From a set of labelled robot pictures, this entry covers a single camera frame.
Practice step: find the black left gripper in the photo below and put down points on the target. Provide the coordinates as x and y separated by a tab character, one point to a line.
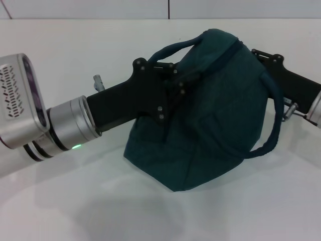
130	98

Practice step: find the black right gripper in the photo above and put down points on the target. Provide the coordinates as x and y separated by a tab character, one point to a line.
296	85

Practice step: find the dark blue insulated lunch bag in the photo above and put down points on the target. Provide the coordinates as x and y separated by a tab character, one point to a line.
213	120

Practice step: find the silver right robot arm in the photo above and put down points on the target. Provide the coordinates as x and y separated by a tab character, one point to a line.
316	108

